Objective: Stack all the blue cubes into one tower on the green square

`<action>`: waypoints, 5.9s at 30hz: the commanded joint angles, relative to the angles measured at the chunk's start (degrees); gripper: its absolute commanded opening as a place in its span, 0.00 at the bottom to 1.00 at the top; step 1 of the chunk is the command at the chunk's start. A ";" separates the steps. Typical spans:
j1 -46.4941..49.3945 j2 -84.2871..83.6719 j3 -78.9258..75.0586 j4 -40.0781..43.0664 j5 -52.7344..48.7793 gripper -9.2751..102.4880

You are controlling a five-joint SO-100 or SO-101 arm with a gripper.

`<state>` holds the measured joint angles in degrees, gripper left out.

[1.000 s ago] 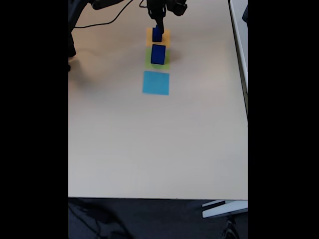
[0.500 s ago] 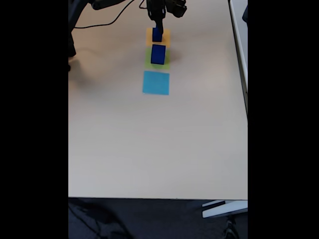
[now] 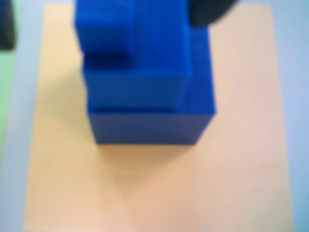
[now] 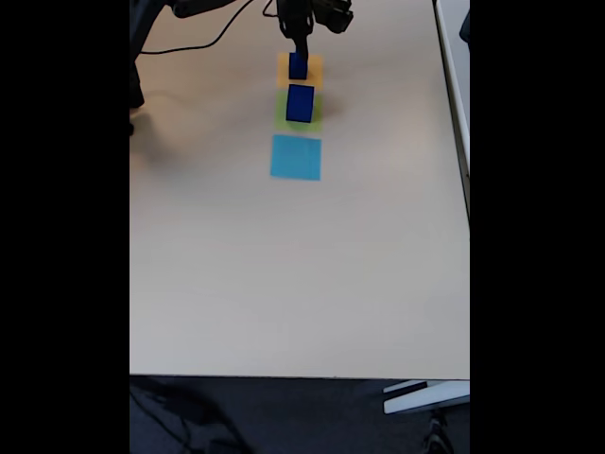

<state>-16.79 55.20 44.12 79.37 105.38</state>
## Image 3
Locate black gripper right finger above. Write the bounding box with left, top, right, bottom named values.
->
left=189, top=0, right=239, bottom=27

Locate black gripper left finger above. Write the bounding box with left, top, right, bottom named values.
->
left=0, top=0, right=16, bottom=51

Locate small blue cube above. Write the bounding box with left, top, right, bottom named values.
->
left=74, top=0, right=193, bottom=113

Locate medium blue cube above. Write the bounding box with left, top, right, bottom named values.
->
left=86, top=26, right=218, bottom=146

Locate tiny blue cube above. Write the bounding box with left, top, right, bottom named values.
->
left=73, top=0, right=135, bottom=68

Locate green paper square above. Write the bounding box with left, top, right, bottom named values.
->
left=0, top=0, right=22, bottom=150

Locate orange paper square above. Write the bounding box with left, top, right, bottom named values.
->
left=23, top=3, right=296, bottom=232

